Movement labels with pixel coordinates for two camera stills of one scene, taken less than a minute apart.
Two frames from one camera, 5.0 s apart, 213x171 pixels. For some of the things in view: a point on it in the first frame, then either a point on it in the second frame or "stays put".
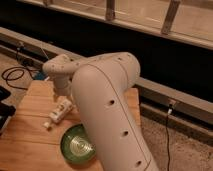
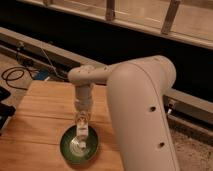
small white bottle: x=58 y=114 to x=82 y=130
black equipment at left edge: x=7 y=111 stays put
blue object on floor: x=39 y=76 stays put
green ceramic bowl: x=76 y=146 stays put
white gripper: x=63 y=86 to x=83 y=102
